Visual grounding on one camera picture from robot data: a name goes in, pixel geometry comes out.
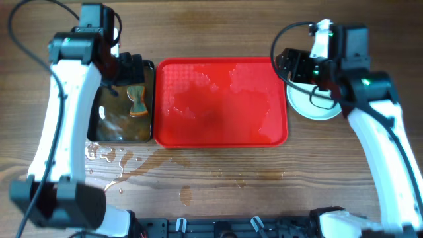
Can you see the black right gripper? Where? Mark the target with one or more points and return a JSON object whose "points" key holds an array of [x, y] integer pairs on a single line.
{"points": [[300, 58]]}

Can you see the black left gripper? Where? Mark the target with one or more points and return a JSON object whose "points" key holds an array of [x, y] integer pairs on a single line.
{"points": [[129, 76]]}

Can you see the orange green sponge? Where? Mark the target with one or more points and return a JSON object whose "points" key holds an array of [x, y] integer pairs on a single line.
{"points": [[137, 95]]}

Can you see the light blue plate back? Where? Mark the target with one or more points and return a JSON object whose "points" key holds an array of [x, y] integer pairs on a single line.
{"points": [[312, 107]]}

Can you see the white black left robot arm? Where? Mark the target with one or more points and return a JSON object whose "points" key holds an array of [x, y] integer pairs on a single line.
{"points": [[55, 193]]}

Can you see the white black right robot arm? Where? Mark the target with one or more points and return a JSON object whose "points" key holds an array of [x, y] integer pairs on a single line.
{"points": [[368, 100]]}

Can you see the black water-filled tray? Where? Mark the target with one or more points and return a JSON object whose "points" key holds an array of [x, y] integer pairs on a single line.
{"points": [[110, 119]]}

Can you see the red plastic tray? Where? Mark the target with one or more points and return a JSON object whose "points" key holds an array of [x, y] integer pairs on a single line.
{"points": [[219, 102]]}

